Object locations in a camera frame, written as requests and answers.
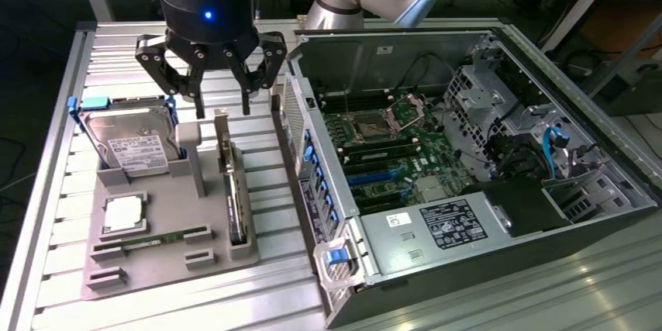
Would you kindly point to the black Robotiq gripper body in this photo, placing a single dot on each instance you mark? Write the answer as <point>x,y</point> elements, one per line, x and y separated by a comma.
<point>206,1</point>

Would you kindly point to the black Nvidia graphics card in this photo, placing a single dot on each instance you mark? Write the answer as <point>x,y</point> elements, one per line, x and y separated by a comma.
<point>234,199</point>

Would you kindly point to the teal disk connector block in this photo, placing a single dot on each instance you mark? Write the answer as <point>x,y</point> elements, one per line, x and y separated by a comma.
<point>94,103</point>

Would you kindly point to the thin metal locking lever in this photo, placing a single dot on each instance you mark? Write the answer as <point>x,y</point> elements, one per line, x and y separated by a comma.
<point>345,100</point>

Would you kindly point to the blue slot retention clip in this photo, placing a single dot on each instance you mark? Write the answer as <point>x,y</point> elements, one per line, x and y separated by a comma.
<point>309,156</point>
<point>328,203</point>
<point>333,218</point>
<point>308,138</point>
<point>317,173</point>
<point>323,188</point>

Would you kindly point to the silver hard disk drive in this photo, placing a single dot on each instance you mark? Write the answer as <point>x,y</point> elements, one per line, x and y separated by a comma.
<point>133,149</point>

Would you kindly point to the blue plastic disk carrier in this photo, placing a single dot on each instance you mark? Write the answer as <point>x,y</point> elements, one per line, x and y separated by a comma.
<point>72,108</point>

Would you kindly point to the CPU socket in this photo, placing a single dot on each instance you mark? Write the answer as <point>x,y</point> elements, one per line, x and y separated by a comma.
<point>369,127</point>

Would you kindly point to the metal socket cover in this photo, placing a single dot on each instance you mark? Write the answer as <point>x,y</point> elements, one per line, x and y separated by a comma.
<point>396,118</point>

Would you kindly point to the black installed RAM stick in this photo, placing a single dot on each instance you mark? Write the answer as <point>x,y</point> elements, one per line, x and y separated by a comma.
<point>372,157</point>

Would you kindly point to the long black expansion slot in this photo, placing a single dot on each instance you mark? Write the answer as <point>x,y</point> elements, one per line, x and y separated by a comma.
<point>375,168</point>
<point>381,196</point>
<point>384,205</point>

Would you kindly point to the grey plastic parts rack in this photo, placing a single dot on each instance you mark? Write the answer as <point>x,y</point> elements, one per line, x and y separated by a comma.
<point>170,211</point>

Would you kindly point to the blue expansion slot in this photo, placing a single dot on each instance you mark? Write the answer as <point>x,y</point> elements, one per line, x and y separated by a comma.
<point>381,178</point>

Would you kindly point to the silver CPU chip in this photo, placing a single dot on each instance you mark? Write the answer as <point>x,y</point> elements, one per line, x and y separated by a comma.
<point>122,214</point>

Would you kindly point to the green Dell motherboard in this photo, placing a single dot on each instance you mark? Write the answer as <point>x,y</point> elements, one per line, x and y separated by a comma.
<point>428,152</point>

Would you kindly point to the green RAM stick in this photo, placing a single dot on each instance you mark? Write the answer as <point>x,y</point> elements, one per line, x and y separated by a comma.
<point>154,240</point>

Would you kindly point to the silver chipset heat sink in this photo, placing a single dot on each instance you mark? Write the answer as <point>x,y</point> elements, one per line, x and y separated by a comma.
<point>429,187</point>

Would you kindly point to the blue case latch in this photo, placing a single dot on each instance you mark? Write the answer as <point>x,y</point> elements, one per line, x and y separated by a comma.
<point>332,257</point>

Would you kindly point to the grey power supply unit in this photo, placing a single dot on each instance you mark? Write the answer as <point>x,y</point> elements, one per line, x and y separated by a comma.
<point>392,245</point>

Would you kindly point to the black stand pole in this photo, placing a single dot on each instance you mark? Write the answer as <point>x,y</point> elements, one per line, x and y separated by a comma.
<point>588,9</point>

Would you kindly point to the black open PC case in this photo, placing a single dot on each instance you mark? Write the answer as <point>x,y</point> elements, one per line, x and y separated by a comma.
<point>464,296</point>

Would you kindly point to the black equipment box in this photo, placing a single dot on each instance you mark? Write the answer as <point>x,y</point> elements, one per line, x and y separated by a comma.
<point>630,90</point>

